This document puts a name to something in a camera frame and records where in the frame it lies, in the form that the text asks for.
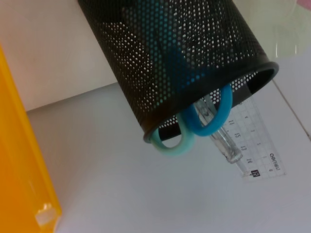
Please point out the blue scissors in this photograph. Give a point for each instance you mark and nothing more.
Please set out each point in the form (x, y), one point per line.
(194, 131)

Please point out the grey ballpoint pen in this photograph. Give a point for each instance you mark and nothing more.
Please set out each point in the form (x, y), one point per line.
(218, 136)

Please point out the clear plastic ruler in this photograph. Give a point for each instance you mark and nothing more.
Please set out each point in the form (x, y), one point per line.
(257, 143)

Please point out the black mesh pen cup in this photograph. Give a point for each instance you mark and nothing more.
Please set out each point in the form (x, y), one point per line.
(175, 55)

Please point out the green glass fruit plate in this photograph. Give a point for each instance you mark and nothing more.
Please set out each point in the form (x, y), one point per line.
(291, 26)

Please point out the yellow plastic bin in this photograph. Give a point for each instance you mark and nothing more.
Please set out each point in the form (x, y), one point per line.
(22, 150)

